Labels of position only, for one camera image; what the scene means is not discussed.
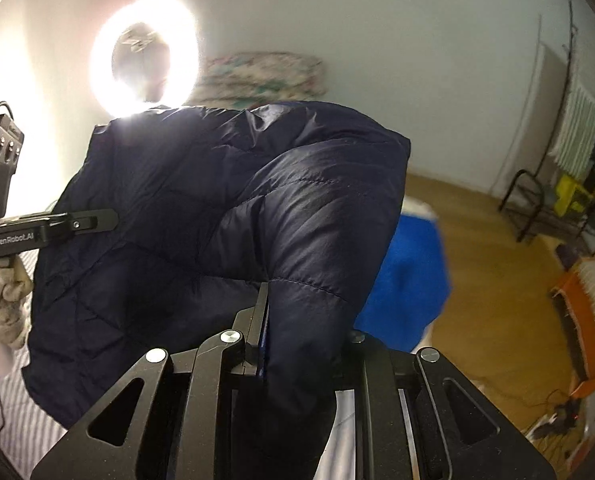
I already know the navy quilted puffer jacket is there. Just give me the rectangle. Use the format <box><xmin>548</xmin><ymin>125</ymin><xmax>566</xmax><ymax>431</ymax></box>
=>
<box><xmin>21</xmin><ymin>100</ymin><xmax>413</xmax><ymax>430</ymax></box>

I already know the black metal clothes rack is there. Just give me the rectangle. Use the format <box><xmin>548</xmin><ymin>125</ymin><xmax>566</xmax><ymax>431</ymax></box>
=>
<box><xmin>498</xmin><ymin>1</ymin><xmax>595</xmax><ymax>256</ymax></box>

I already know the left white knit glove hand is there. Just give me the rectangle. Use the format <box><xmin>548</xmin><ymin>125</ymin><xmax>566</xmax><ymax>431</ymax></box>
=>
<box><xmin>0</xmin><ymin>256</ymin><xmax>33</xmax><ymax>377</ymax></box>

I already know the folded blue white jacket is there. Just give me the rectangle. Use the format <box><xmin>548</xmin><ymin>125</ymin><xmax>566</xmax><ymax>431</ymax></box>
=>
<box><xmin>354</xmin><ymin>196</ymin><xmax>451</xmax><ymax>352</ymax></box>

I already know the striped blue white sheet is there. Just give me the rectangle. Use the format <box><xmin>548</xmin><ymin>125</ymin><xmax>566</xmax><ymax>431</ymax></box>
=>
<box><xmin>0</xmin><ymin>250</ymin><xmax>64</xmax><ymax>479</ymax></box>

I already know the orange stool with cushion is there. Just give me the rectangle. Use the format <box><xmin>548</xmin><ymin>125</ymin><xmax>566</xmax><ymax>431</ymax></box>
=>
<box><xmin>550</xmin><ymin>259</ymin><xmax>595</xmax><ymax>399</ymax></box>

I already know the rolled floral quilt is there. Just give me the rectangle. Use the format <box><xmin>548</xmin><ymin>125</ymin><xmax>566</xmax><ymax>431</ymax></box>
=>
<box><xmin>187</xmin><ymin>52</ymin><xmax>327</xmax><ymax>110</ymax></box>

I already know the yellow box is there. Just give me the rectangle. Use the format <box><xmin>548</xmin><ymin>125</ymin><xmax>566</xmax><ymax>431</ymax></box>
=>
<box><xmin>553</xmin><ymin>174</ymin><xmax>593</xmax><ymax>221</ymax></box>

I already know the white striped hanging towel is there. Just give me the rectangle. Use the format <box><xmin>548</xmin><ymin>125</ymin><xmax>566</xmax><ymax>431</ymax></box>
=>
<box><xmin>548</xmin><ymin>78</ymin><xmax>595</xmax><ymax>180</ymax></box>

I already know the white ring light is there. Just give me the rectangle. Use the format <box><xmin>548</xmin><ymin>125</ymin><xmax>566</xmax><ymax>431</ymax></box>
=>
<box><xmin>88</xmin><ymin>0</ymin><xmax>200</xmax><ymax>117</ymax></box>

